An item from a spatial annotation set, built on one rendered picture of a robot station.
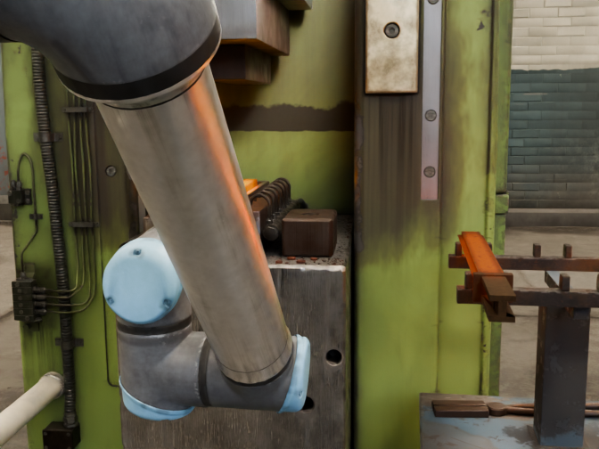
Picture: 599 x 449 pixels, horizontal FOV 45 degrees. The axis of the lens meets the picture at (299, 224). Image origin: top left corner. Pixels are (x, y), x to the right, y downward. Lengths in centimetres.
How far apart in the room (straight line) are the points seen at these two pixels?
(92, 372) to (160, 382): 64
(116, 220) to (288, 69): 53
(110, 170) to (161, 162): 89
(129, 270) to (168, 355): 11
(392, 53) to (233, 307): 72
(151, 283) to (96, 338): 66
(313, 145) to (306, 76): 16
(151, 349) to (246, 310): 21
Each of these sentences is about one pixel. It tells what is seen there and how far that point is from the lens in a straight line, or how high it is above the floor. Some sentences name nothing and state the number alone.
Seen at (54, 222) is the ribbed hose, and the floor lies 95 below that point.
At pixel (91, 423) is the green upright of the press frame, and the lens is 157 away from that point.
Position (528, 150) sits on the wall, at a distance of 722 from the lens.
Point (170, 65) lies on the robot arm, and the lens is 47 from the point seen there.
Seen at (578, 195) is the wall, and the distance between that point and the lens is 736.
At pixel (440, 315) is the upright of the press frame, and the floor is 78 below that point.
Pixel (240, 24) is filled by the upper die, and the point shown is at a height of 129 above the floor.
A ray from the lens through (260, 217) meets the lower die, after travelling 122.
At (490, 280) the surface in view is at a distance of 89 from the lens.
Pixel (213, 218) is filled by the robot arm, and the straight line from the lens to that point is 59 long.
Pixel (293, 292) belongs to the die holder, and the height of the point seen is 87.
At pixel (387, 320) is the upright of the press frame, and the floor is 77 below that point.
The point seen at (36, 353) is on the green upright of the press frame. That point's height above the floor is 68.
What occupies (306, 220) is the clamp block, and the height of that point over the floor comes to 98.
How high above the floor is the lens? 117
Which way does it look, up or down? 9 degrees down
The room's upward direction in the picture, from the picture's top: straight up
